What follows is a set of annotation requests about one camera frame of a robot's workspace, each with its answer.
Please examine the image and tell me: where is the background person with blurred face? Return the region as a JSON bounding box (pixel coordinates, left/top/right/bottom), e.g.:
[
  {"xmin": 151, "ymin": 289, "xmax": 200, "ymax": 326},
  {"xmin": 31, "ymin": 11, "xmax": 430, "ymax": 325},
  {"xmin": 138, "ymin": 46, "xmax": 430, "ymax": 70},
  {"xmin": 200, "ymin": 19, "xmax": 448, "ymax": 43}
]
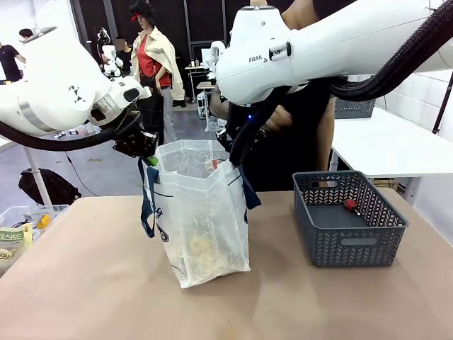
[{"xmin": 113, "ymin": 35, "xmax": 134, "ymax": 76}]

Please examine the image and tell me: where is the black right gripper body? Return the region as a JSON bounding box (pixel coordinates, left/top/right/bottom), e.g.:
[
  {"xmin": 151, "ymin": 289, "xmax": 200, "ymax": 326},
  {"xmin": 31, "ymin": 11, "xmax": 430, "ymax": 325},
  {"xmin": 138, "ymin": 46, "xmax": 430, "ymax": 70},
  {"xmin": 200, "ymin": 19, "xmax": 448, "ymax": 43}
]
[{"xmin": 215, "ymin": 127, "xmax": 236, "ymax": 152}]

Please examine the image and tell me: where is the small red-handled tool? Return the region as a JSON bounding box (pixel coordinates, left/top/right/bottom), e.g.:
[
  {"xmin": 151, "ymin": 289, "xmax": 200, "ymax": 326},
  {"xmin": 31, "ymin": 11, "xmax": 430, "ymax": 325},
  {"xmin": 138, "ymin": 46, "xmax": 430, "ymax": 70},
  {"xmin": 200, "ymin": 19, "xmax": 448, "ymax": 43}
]
[{"xmin": 344, "ymin": 198, "xmax": 362, "ymax": 217}]

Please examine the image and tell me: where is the mannequin with cream jacket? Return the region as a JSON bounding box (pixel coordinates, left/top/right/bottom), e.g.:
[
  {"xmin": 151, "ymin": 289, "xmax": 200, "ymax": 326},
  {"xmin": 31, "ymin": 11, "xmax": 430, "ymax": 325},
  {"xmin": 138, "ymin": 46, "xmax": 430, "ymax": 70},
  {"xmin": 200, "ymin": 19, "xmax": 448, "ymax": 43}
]
[{"xmin": 129, "ymin": 0, "xmax": 186, "ymax": 145}]

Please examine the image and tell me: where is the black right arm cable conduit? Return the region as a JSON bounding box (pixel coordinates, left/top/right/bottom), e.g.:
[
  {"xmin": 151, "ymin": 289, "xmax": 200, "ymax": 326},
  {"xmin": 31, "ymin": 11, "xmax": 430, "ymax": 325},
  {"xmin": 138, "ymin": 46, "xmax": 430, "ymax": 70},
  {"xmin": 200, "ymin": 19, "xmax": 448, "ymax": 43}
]
[{"xmin": 229, "ymin": 0, "xmax": 453, "ymax": 168}]

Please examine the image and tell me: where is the person's right forearm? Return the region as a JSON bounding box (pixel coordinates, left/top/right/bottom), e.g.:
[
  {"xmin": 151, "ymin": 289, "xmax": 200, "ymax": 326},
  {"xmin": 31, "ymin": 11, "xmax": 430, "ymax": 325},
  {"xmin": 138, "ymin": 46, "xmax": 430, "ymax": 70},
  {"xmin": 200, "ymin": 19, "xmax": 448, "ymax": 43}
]
[{"xmin": 209, "ymin": 88, "xmax": 229, "ymax": 119}]

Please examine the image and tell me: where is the background person in black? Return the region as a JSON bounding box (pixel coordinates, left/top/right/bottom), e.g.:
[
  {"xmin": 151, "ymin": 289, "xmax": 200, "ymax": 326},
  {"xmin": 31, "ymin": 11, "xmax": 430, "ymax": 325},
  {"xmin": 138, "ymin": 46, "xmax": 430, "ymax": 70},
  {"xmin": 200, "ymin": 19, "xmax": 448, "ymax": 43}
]
[{"xmin": 0, "ymin": 41, "xmax": 27, "ymax": 83}]

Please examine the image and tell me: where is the black slanted stand pole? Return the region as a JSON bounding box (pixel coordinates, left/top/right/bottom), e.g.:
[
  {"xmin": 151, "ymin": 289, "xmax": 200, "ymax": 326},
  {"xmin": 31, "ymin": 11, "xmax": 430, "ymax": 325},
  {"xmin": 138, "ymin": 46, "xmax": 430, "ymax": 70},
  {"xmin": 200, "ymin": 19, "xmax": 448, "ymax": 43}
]
[{"xmin": 432, "ymin": 69, "xmax": 453, "ymax": 135}]

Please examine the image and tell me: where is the white side table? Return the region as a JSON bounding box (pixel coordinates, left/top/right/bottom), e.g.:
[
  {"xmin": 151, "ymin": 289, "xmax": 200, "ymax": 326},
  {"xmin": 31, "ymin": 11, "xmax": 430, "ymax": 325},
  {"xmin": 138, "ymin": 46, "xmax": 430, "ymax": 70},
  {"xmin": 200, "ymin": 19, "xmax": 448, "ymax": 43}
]
[{"xmin": 330, "ymin": 106, "xmax": 453, "ymax": 205}]

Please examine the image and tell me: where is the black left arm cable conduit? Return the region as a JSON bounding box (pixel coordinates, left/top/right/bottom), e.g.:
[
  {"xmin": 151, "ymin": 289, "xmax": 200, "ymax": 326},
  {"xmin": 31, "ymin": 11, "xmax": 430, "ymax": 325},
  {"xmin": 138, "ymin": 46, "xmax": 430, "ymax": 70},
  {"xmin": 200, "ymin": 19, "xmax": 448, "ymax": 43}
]
[{"xmin": 0, "ymin": 109, "xmax": 143, "ymax": 153}]

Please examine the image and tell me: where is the beige snack bag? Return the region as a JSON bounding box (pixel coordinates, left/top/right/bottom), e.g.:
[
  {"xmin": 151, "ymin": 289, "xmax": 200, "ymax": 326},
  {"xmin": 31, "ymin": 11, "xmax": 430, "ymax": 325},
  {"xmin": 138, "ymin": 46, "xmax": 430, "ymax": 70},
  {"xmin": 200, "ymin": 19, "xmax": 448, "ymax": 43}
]
[{"xmin": 0, "ymin": 247, "xmax": 18, "ymax": 274}]

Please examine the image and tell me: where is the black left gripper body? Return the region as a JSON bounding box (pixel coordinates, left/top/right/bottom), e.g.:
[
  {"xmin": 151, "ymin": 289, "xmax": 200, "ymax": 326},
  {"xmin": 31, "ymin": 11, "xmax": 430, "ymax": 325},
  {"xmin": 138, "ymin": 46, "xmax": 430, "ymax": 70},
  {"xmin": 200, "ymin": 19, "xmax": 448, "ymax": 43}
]
[{"xmin": 113, "ymin": 130, "xmax": 159, "ymax": 159}]

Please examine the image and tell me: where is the black backpack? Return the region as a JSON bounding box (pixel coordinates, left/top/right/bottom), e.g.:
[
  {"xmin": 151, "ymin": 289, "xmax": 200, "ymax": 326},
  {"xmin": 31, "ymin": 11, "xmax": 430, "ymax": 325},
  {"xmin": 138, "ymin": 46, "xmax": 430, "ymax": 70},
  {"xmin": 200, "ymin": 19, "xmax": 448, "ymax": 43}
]
[{"xmin": 18, "ymin": 168, "xmax": 83, "ymax": 207}]

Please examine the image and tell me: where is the black floor cable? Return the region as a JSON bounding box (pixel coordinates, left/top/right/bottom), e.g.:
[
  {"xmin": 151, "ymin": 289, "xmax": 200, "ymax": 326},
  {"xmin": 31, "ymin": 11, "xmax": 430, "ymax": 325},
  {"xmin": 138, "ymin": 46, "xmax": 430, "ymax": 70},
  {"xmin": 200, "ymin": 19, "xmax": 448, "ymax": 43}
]
[{"xmin": 63, "ymin": 150, "xmax": 101, "ymax": 198}]

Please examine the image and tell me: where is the translucent white navy-handled shopping bag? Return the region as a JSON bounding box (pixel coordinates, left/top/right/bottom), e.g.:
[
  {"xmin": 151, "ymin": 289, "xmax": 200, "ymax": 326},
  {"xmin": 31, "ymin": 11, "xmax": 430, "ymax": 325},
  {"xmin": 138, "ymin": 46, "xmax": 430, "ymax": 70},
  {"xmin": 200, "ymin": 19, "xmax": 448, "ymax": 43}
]
[{"xmin": 137, "ymin": 139, "xmax": 263, "ymax": 290}]

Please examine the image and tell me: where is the green-label snack bag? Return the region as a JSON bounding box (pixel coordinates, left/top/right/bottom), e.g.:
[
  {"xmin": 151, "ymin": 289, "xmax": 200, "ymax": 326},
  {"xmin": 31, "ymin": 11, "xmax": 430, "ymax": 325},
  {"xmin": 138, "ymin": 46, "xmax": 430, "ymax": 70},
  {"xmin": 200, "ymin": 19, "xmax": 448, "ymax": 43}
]
[{"xmin": 0, "ymin": 223, "xmax": 35, "ymax": 251}]

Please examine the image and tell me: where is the person in black shirt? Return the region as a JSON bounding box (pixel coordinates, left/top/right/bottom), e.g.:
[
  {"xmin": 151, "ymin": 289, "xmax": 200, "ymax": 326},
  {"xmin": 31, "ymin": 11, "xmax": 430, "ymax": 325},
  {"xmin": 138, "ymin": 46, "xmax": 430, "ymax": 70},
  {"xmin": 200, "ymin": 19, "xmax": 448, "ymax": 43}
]
[{"xmin": 243, "ymin": 0, "xmax": 336, "ymax": 193}]

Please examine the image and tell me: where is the clear plastic storage bin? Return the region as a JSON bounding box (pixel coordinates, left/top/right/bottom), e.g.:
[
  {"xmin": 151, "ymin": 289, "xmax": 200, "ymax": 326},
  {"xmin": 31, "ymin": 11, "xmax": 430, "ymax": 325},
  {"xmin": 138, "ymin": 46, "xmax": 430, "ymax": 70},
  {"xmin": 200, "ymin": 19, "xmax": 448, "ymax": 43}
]
[{"xmin": 0, "ymin": 204, "xmax": 70, "ymax": 244}]

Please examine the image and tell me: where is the white background robot with black head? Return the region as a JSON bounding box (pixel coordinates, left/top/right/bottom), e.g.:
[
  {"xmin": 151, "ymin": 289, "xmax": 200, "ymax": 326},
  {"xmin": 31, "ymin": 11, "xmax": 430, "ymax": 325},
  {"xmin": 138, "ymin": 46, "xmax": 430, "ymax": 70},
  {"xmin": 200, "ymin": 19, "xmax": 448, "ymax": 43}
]
[{"xmin": 97, "ymin": 27, "xmax": 124, "ymax": 78}]

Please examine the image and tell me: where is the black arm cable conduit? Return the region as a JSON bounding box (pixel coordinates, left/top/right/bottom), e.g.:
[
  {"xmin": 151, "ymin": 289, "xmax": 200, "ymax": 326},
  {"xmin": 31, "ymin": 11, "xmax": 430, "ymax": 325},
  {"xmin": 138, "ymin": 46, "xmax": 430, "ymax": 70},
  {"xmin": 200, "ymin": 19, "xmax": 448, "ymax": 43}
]
[
  {"xmin": 0, "ymin": 109, "xmax": 143, "ymax": 153},
  {"xmin": 229, "ymin": 0, "xmax": 453, "ymax": 168}
]

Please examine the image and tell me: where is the pale snack pack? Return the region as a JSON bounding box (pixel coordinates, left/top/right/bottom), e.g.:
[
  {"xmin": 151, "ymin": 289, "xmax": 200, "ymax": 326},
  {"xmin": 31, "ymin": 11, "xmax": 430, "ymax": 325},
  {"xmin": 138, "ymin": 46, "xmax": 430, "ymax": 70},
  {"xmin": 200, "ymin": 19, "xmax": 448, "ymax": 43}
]
[{"xmin": 185, "ymin": 232, "xmax": 231, "ymax": 272}]

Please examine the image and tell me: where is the person's right hand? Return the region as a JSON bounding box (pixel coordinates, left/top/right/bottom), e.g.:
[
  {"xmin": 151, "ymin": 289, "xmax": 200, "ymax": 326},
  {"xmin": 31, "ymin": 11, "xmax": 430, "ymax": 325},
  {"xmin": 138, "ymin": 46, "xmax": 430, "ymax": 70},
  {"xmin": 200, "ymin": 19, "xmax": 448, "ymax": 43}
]
[{"xmin": 263, "ymin": 106, "xmax": 294, "ymax": 133}]

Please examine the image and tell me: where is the white desk with round leg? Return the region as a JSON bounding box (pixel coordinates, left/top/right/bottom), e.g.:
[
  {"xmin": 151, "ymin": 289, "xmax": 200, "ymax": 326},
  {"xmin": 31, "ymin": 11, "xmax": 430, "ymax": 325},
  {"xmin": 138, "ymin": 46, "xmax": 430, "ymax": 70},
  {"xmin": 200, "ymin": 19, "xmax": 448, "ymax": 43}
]
[{"xmin": 0, "ymin": 136, "xmax": 55, "ymax": 207}]

